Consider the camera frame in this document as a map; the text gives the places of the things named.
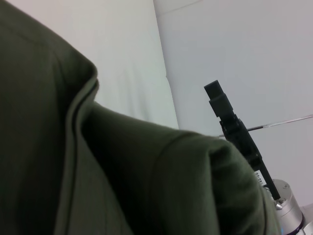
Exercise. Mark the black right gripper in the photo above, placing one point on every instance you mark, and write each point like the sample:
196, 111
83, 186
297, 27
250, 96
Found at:
247, 142

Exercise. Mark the dark green FREE! t-shirt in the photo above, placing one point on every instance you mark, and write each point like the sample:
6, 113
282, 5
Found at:
110, 159

